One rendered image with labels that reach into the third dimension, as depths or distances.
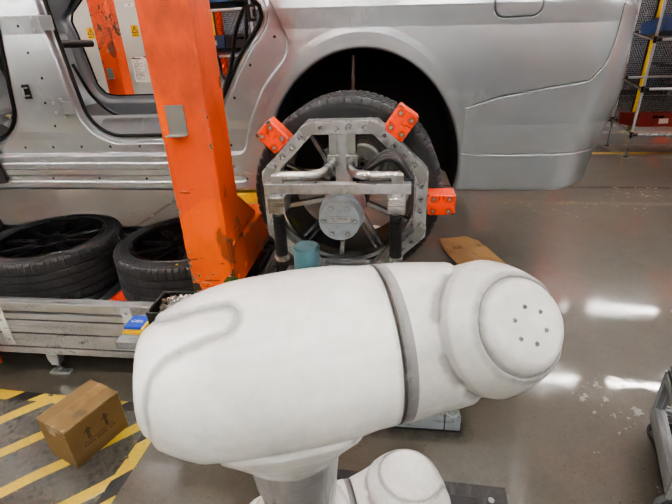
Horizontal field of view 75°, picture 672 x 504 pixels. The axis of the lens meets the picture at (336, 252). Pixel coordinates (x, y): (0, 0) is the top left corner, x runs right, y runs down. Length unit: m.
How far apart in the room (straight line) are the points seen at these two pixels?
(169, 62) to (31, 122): 1.15
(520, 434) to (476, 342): 1.59
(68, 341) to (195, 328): 1.97
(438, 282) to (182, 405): 0.20
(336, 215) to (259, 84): 0.81
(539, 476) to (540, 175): 1.13
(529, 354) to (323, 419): 0.14
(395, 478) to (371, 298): 0.58
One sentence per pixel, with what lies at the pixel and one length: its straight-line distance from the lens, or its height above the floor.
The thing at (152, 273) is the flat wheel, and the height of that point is 0.49.
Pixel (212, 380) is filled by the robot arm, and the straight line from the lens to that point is 0.31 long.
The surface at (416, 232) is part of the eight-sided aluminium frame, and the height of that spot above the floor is 0.75.
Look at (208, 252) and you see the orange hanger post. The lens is 1.60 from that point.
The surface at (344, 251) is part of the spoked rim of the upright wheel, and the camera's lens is 1.66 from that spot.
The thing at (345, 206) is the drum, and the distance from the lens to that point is 1.31.
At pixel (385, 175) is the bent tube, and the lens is 1.23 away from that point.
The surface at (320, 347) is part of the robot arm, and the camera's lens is 0.30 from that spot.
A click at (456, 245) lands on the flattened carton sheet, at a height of 0.01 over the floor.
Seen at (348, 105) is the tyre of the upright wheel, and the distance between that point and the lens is 1.47.
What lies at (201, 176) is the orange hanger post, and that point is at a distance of 1.50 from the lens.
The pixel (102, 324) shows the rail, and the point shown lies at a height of 0.30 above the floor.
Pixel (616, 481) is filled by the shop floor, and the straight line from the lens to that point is 1.87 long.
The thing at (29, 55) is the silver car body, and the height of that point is 1.33.
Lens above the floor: 1.34
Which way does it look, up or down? 26 degrees down
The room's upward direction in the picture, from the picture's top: 2 degrees counter-clockwise
